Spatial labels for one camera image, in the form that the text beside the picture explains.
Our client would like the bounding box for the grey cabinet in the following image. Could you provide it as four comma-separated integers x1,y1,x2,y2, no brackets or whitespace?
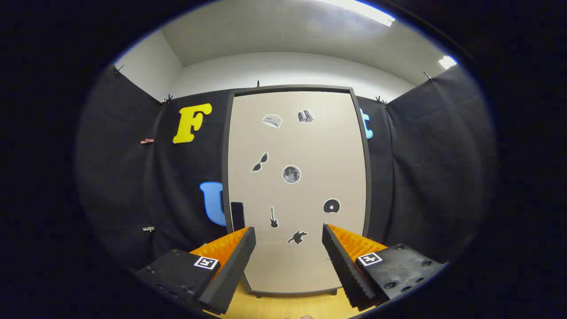
221,84,373,297

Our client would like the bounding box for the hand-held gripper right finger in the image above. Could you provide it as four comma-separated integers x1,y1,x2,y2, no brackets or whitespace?
322,223,446,311

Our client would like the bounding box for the black door handle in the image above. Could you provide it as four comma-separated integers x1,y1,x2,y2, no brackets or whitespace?
230,202,245,232

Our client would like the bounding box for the long ceiling light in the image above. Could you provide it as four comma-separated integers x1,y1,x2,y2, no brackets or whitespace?
310,0,396,27

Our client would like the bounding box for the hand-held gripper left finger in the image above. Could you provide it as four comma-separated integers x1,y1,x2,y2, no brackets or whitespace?
134,227,257,316

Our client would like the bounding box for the black backdrop cloth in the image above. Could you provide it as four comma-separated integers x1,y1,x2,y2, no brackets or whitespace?
75,64,499,284

